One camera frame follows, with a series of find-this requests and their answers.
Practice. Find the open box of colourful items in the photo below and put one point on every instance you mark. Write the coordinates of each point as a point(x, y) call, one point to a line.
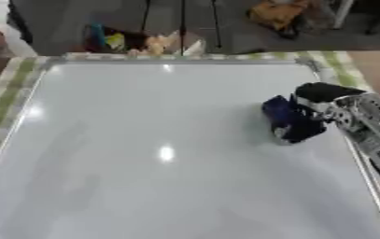
point(138, 42)

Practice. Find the blue whiteboard eraser brush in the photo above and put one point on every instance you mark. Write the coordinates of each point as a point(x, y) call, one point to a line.
point(276, 115)

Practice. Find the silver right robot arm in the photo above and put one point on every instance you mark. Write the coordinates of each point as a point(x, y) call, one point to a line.
point(368, 124)

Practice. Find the white pole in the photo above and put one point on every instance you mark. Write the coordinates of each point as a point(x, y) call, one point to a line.
point(343, 14)

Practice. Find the white whiteboard with metal frame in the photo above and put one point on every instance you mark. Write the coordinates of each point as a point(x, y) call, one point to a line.
point(171, 149)

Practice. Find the yellow bag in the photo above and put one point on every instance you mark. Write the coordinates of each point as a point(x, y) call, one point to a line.
point(277, 15)

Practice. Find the black tripod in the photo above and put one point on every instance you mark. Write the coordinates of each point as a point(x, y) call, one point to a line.
point(182, 21)

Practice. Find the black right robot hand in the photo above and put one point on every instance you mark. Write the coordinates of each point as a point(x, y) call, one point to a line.
point(318, 93)

